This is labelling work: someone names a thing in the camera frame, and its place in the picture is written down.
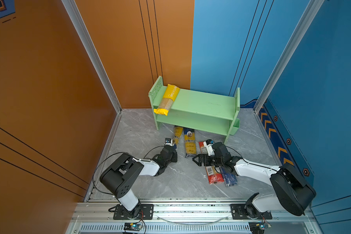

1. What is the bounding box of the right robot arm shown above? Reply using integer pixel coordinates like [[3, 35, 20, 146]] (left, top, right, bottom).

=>
[[193, 142, 316, 219]]

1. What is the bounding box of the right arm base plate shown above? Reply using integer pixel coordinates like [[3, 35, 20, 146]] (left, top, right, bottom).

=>
[[230, 203, 273, 220]]

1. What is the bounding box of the green two-tier shelf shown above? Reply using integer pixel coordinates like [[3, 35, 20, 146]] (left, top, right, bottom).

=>
[[153, 88, 240, 143]]

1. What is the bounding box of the aluminium front rail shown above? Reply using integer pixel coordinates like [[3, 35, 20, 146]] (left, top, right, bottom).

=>
[[66, 199, 322, 234]]

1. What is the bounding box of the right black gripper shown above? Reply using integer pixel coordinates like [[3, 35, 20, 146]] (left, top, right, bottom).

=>
[[192, 153, 224, 168]]

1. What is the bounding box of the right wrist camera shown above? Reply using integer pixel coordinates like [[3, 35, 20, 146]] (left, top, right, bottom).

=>
[[203, 139, 214, 156]]

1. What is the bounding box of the blue yellow pasta bag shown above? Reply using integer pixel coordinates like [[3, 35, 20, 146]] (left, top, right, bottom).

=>
[[183, 128, 197, 158]]

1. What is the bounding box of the left circuit board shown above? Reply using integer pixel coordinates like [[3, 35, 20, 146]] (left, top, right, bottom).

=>
[[123, 222, 144, 234]]

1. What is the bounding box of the yellow blue spaghetti bag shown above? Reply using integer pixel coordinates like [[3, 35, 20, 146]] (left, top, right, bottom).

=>
[[173, 126, 183, 149]]

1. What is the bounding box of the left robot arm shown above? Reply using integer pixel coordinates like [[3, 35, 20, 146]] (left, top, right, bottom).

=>
[[99, 145, 177, 218]]

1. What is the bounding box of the right circuit board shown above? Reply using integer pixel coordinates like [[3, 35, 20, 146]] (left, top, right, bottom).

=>
[[249, 222, 272, 234]]

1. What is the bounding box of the circuit board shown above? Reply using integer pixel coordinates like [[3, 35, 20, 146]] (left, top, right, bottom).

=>
[[123, 222, 144, 234], [249, 222, 272, 234]]

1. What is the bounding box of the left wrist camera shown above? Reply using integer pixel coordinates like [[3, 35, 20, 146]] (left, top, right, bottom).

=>
[[164, 137, 175, 147]]

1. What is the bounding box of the blue Barilla spaghetti box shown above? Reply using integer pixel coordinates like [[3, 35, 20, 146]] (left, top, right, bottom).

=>
[[220, 167, 238, 187]]

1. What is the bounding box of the red spaghetti bag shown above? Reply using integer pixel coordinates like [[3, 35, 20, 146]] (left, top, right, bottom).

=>
[[199, 142, 224, 184]]

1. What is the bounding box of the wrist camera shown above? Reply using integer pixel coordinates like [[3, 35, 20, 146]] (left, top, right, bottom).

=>
[[203, 139, 214, 156], [164, 137, 175, 147]]

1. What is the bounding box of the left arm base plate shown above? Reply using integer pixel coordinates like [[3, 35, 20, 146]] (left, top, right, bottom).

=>
[[109, 204, 154, 220]]

